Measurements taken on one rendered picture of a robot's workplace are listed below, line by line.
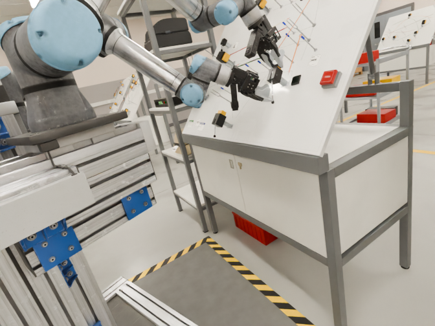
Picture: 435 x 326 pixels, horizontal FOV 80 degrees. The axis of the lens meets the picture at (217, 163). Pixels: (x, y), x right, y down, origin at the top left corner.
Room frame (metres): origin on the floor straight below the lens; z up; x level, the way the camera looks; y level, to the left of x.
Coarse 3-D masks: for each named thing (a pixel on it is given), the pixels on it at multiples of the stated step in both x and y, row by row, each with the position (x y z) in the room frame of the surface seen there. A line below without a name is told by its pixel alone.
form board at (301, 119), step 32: (288, 0) 1.50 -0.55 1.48; (320, 0) 1.26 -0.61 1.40; (352, 0) 1.09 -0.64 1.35; (224, 32) 2.06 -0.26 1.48; (288, 32) 1.35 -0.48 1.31; (320, 32) 1.14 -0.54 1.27; (352, 32) 0.99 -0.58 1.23; (224, 64) 1.80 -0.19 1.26; (256, 64) 1.45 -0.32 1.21; (288, 64) 1.22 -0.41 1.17; (320, 64) 1.04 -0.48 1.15; (352, 64) 0.91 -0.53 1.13; (224, 96) 1.58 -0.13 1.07; (288, 96) 1.10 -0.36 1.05; (320, 96) 0.95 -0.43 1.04; (192, 128) 1.74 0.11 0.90; (224, 128) 1.40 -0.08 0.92; (256, 128) 1.17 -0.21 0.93; (288, 128) 1.00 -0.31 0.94; (320, 128) 0.87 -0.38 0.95
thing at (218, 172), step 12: (204, 156) 1.68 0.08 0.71; (216, 156) 1.53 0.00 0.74; (228, 156) 1.40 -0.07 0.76; (204, 168) 1.73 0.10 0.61; (216, 168) 1.56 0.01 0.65; (228, 168) 1.43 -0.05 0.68; (204, 180) 1.78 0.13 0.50; (216, 180) 1.60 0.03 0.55; (228, 180) 1.46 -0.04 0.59; (216, 192) 1.64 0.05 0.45; (228, 192) 1.49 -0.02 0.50; (240, 192) 1.36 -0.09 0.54; (240, 204) 1.38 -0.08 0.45
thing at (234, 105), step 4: (232, 88) 1.07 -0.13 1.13; (236, 88) 1.07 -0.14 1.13; (232, 92) 1.07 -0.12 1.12; (236, 92) 1.07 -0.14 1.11; (232, 96) 1.08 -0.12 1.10; (236, 96) 1.08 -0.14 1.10; (232, 100) 1.08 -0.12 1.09; (236, 100) 1.08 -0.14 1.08; (232, 104) 1.09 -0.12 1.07; (236, 104) 1.09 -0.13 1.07; (232, 108) 1.09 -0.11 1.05; (236, 108) 1.09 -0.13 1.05
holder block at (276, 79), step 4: (272, 68) 1.14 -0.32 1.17; (276, 68) 1.12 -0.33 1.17; (276, 72) 1.11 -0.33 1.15; (280, 72) 1.13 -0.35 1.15; (268, 76) 1.14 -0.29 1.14; (272, 76) 1.11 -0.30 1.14; (276, 76) 1.11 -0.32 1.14; (280, 76) 1.12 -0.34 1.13; (268, 80) 1.13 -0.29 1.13; (276, 80) 1.11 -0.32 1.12
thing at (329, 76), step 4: (324, 72) 0.95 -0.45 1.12; (328, 72) 0.94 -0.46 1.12; (332, 72) 0.92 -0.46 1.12; (336, 72) 0.91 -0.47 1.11; (324, 76) 0.94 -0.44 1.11; (328, 76) 0.92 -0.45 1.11; (332, 76) 0.91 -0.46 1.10; (320, 80) 0.95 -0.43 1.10; (324, 80) 0.93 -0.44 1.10; (328, 80) 0.91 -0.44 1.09; (332, 80) 0.90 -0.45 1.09; (320, 84) 0.94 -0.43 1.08; (324, 84) 0.93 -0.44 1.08
